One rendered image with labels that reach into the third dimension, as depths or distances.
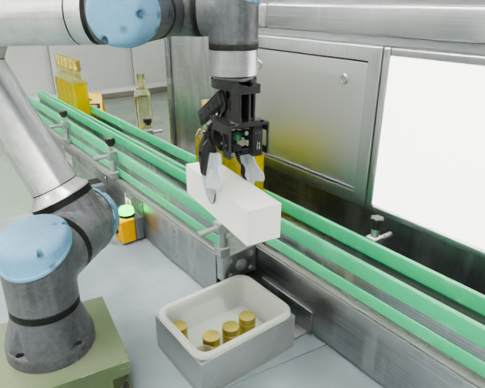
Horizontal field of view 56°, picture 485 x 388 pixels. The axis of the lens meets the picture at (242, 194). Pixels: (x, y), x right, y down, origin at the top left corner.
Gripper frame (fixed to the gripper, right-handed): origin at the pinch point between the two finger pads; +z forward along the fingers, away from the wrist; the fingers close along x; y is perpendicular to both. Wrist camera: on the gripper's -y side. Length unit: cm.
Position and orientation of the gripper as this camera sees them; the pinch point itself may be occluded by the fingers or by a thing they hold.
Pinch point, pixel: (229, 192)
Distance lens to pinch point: 79.8
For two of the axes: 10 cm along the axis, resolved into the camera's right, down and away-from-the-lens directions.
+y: 4.9, 3.5, -8.0
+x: 8.7, -1.9, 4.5
